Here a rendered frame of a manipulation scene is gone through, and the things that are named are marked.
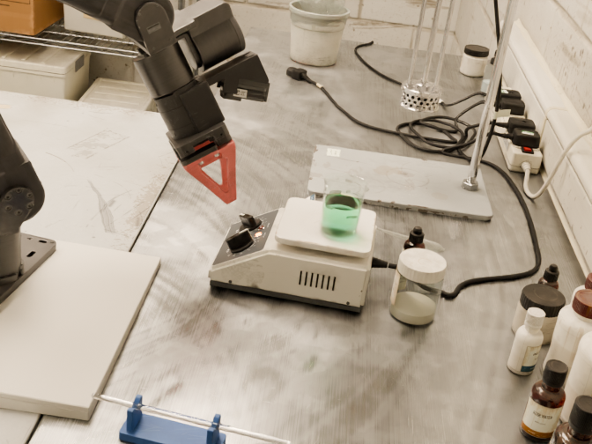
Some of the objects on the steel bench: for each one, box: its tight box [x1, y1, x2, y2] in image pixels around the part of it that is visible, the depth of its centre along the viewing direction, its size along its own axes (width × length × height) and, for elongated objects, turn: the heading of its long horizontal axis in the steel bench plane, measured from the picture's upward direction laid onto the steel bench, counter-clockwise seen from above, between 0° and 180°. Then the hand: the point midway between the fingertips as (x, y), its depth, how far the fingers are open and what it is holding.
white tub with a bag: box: [289, 0, 350, 67], centre depth 195 cm, size 14×14×21 cm
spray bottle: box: [480, 50, 497, 97], centre depth 188 cm, size 4×4×11 cm
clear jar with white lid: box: [389, 248, 447, 326], centre depth 105 cm, size 6×6×8 cm
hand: (225, 192), depth 105 cm, fingers open, 3 cm apart
